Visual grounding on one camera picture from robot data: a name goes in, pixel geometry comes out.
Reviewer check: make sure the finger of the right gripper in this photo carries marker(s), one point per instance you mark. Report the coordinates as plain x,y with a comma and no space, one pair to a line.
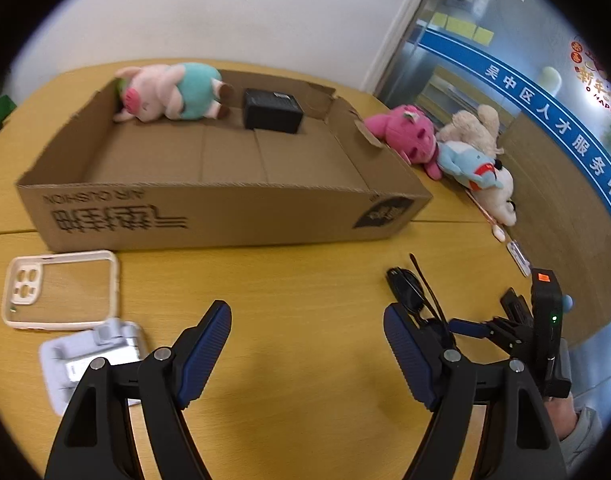
468,328

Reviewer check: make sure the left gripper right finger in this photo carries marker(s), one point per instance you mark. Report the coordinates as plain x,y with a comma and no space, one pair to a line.
518,440

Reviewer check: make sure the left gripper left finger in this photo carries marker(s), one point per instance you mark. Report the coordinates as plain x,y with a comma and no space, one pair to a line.
95,438

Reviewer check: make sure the black sunglasses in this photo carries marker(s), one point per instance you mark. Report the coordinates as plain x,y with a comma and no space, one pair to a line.
413,292

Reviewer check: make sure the grey folding phone stand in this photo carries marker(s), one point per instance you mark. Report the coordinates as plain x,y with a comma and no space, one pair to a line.
64,360

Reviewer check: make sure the white clear phone case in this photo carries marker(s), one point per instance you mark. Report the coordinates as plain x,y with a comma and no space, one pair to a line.
73,291

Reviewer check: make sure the black box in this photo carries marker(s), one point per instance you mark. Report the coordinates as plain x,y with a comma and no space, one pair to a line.
271,110

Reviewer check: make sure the person right hand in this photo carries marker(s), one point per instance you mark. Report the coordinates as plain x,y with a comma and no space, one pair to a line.
563,416

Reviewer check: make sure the white folding phone stand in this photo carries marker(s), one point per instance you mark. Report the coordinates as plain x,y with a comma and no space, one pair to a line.
521,260

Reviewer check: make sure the white earbuds case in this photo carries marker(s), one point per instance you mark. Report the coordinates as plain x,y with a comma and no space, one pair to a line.
498,233

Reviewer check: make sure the pink pen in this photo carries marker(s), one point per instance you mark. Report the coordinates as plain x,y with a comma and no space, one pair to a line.
483,211

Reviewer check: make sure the white plush toy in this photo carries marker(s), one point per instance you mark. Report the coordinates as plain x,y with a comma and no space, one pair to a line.
497,201

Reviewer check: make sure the blue plush with red band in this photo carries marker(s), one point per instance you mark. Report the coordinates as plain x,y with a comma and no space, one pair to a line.
468,166

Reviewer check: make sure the beige plush toy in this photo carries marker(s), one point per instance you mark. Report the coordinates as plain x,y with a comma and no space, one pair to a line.
480,130

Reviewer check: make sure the pink bear plush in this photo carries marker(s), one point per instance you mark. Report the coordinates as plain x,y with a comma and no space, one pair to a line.
410,133

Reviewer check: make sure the cardboard box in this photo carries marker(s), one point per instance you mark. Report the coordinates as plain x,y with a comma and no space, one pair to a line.
213,183

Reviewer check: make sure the pig plush teal shirt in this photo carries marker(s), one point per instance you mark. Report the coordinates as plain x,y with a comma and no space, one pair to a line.
183,91

